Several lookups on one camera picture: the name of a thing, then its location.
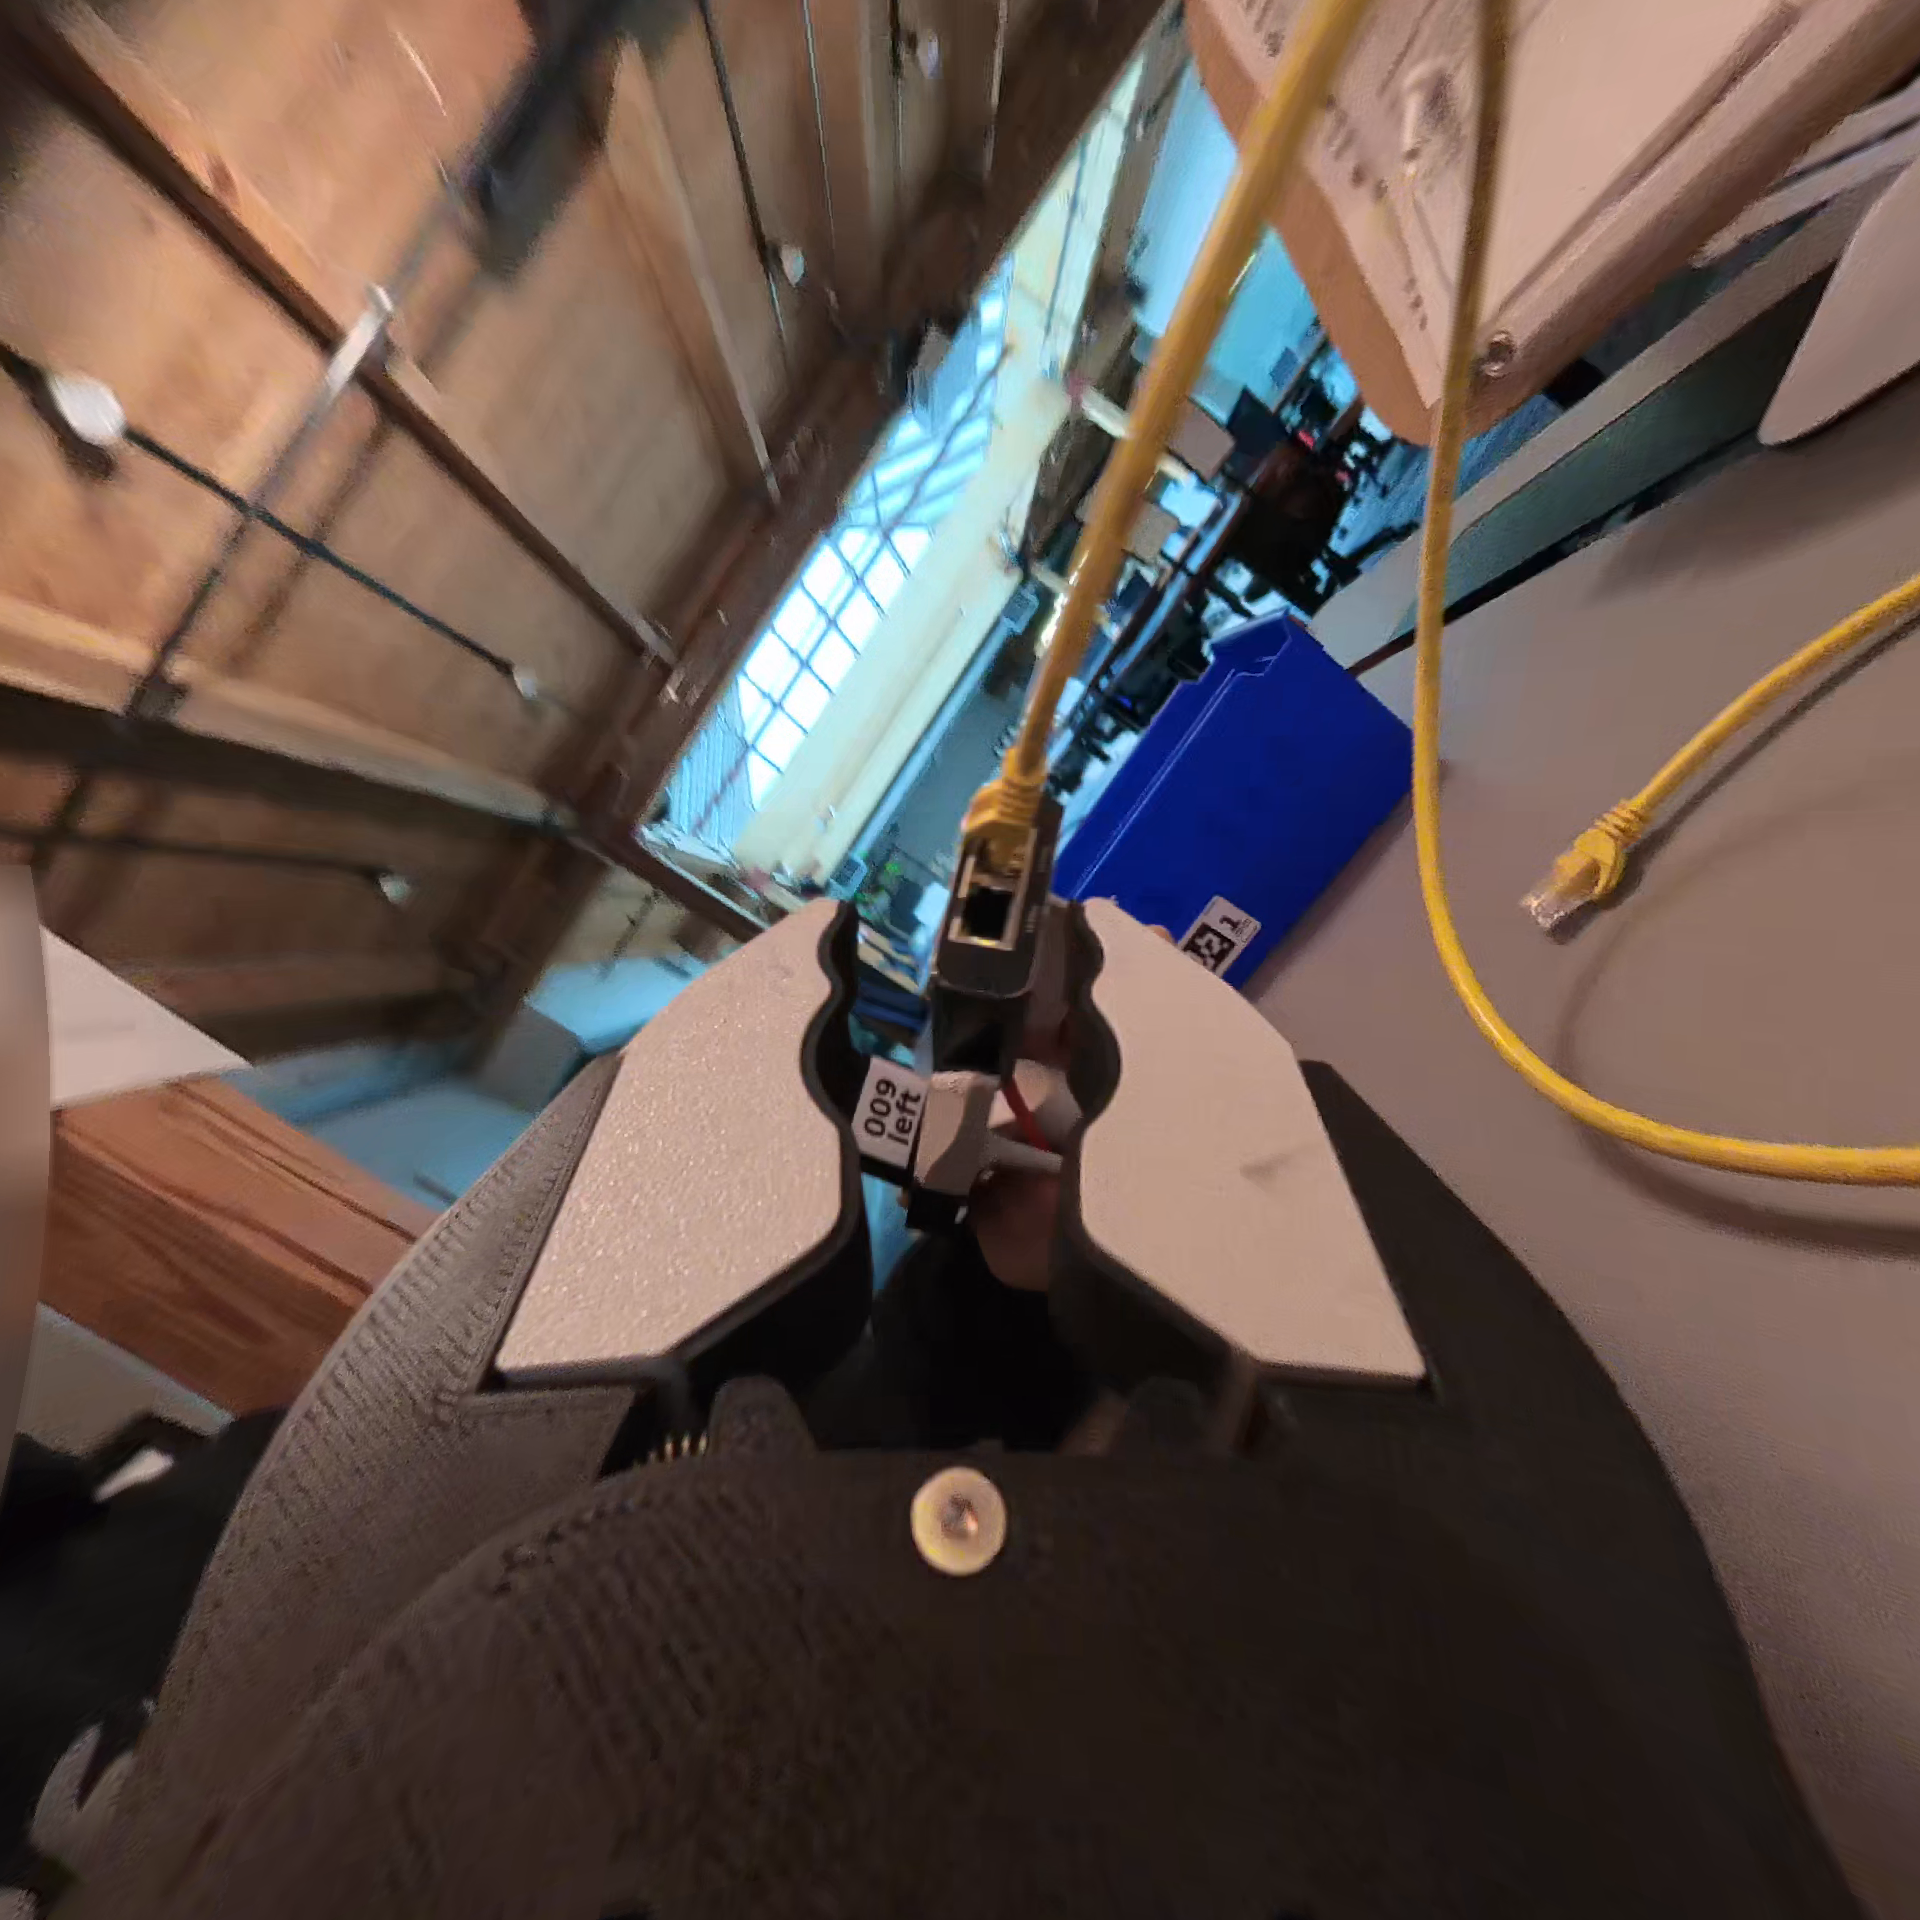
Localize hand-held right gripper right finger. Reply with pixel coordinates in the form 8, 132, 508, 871
1050, 898, 1428, 1392

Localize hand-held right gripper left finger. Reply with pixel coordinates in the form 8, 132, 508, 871
491, 898, 876, 1388

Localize white board stand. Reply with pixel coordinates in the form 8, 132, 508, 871
1693, 92, 1920, 447

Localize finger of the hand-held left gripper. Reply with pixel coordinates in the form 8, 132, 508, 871
920, 1062, 1008, 1197

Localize cardboard-backed instruction sheet board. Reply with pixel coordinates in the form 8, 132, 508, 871
1185, 0, 1920, 446

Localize yellow ethernet cable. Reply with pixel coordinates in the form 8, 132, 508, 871
961, 0, 1920, 1186

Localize grey ethernet splitter box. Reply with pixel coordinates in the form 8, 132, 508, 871
920, 793, 1070, 1073

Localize ceiling track lights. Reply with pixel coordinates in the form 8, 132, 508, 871
45, 238, 811, 910

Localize person's left hand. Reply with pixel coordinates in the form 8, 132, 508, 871
970, 1167, 1073, 1296

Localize wooden post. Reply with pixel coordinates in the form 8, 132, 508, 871
45, 1078, 435, 1412

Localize blue storage bin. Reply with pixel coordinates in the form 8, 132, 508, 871
1050, 606, 1414, 988

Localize printed paper notice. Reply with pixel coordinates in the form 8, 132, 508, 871
45, 927, 249, 1110

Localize grey desk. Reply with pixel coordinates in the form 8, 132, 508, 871
1246, 382, 1920, 1920

